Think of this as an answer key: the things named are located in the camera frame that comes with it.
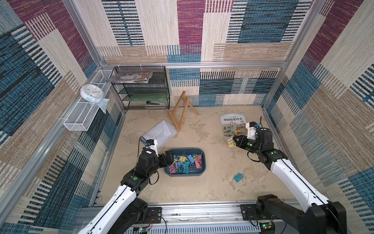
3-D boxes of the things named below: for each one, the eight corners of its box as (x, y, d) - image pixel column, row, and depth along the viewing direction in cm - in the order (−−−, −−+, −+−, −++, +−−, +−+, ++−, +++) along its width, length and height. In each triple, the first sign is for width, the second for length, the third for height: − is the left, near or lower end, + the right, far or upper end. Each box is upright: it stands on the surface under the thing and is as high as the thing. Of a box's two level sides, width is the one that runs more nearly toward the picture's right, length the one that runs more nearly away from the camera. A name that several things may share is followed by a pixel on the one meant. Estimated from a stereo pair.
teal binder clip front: (232, 179, 88) (233, 177, 85) (235, 172, 90) (236, 170, 88) (244, 186, 85) (246, 184, 83) (246, 179, 88) (248, 177, 85)
